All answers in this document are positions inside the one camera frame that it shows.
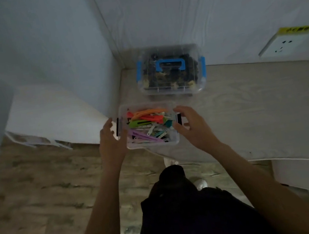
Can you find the person's black clothing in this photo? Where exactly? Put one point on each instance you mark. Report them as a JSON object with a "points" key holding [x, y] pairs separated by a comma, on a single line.
{"points": [[196, 221]]}

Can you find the person's left hand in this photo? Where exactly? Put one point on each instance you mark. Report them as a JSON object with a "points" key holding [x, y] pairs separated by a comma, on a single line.
{"points": [[112, 146]]}

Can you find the long purple hair clip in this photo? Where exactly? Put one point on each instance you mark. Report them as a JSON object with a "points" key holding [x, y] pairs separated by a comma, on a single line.
{"points": [[143, 135]]}

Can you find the person's right hand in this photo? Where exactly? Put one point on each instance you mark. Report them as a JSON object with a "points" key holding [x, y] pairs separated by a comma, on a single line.
{"points": [[198, 131]]}

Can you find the yellow warning sticker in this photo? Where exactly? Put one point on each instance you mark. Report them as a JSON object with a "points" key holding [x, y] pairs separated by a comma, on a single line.
{"points": [[295, 29]]}

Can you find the white metal frame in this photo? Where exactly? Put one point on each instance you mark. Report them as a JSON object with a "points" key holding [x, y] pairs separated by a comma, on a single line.
{"points": [[36, 140]]}

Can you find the person's left forearm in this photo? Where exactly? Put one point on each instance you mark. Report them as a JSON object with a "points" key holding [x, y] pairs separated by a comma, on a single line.
{"points": [[99, 226]]}

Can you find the white wall socket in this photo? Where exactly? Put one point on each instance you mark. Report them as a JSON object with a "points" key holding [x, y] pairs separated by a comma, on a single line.
{"points": [[282, 45]]}

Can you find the long green hair clip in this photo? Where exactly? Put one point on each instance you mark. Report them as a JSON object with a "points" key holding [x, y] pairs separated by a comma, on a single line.
{"points": [[137, 123]]}

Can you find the clear box black latches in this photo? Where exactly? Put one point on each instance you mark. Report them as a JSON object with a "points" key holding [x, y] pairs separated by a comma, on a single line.
{"points": [[150, 125]]}

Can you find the long coral hair clip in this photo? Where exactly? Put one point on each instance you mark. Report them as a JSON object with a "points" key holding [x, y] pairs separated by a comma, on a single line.
{"points": [[154, 118]]}

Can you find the clear box blue latches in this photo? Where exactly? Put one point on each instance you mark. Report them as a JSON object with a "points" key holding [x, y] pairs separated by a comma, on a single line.
{"points": [[170, 71]]}

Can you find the white shoe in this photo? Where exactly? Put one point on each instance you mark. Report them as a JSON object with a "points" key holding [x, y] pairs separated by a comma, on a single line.
{"points": [[170, 161], [200, 183]]}

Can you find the bundle of long pastel clips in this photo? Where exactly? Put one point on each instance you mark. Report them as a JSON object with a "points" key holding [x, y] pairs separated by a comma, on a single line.
{"points": [[150, 126]]}

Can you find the small dark hair claws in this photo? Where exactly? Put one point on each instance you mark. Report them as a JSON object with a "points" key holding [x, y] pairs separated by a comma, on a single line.
{"points": [[171, 75]]}

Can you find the person's right forearm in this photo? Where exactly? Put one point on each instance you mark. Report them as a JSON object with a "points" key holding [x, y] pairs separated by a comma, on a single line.
{"points": [[269, 190]]}

